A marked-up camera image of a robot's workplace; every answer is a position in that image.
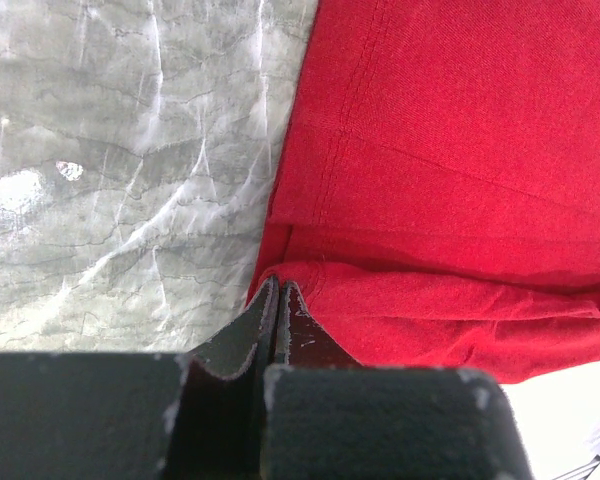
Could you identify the red t shirt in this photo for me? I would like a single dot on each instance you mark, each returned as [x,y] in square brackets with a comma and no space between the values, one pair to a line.
[437,199]

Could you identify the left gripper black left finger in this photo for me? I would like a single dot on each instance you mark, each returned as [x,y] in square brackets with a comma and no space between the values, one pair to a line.
[192,415]

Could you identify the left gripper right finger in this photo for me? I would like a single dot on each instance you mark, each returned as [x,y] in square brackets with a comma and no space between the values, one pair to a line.
[328,417]

